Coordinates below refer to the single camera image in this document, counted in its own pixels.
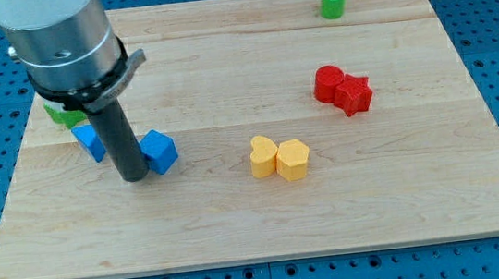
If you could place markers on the yellow hexagon block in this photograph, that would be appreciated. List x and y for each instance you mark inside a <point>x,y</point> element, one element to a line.
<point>292,160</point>

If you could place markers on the blue cube block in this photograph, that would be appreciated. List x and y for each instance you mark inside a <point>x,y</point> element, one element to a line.
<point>159,150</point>

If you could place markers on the green cylinder block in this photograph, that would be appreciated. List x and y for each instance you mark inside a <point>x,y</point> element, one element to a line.
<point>332,9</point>

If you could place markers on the green star block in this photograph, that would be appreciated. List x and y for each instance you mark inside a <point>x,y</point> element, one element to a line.
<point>68,119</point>

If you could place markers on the light wooden board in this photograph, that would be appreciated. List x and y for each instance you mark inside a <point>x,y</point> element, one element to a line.
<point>420,167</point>

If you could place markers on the blue crescent block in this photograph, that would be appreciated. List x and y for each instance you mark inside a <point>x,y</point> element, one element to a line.
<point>90,141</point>

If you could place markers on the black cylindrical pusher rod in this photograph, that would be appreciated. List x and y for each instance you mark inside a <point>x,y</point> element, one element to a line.
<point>116,135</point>

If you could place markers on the silver and white robot arm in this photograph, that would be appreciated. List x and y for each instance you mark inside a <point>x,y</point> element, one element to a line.
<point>70,51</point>

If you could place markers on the red cylinder block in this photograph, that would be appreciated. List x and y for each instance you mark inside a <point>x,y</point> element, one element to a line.
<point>327,78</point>

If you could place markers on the yellow heart block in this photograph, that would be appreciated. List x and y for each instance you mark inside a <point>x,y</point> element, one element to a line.
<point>263,156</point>

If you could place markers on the red star block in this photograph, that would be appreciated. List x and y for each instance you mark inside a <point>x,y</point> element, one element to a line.
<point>353,95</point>

